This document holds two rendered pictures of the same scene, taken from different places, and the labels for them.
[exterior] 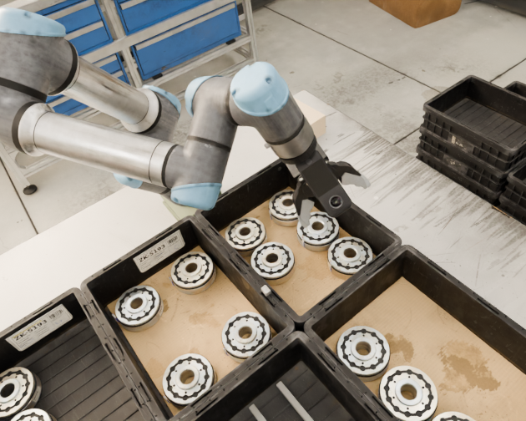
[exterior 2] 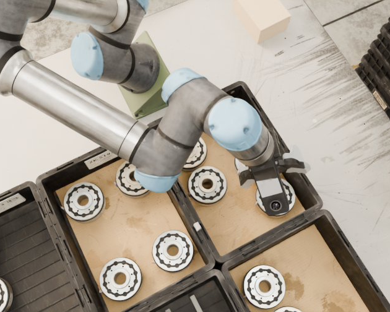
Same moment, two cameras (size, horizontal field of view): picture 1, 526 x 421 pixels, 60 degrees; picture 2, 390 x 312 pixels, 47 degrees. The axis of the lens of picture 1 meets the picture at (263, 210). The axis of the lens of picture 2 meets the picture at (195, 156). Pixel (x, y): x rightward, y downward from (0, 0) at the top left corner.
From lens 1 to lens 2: 0.39 m
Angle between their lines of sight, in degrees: 22
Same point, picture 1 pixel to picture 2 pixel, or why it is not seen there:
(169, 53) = not seen: outside the picture
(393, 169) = (340, 91)
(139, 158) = (111, 139)
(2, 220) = not seen: outside the picture
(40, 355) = not seen: outside the picture
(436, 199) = (368, 136)
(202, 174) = (166, 169)
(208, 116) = (182, 122)
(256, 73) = (236, 116)
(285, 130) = (249, 156)
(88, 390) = (36, 265)
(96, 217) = not seen: hidden behind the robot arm
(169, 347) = (107, 243)
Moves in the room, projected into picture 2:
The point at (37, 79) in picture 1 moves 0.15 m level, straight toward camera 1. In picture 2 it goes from (17, 25) to (41, 95)
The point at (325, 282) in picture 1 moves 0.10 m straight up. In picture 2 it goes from (247, 214) to (252, 204)
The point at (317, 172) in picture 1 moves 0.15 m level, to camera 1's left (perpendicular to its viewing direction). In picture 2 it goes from (267, 177) to (186, 174)
